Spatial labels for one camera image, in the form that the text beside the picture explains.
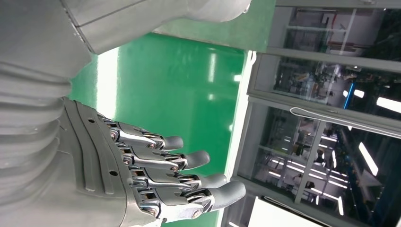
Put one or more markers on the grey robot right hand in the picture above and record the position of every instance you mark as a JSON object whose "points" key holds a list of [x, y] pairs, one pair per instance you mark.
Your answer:
{"points": [[94, 175]]}

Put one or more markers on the green conveyor belt aluminium frame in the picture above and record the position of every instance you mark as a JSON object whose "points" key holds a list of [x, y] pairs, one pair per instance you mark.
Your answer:
{"points": [[172, 94]]}

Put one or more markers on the glass partition aluminium frame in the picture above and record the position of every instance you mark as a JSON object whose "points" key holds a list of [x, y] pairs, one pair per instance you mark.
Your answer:
{"points": [[313, 78]]}

